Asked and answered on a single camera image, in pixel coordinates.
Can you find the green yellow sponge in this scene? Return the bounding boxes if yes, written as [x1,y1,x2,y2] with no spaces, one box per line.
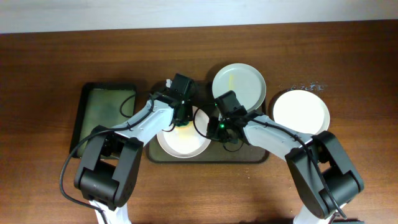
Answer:
[176,121,190,128]

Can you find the white plate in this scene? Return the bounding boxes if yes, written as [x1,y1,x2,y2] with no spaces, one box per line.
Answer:
[271,90,330,134]
[212,63,267,111]
[157,110,211,159]

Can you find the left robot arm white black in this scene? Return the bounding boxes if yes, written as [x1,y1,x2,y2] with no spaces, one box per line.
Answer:
[74,93,192,223]

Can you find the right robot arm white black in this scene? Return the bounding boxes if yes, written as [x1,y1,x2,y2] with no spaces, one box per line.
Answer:
[207,112,364,223]

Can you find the small black water tray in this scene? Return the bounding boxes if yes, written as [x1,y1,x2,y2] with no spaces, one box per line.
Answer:
[70,82,136,150]

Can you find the large dark serving tray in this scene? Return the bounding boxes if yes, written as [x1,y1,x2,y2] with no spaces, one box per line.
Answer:
[146,82,269,164]

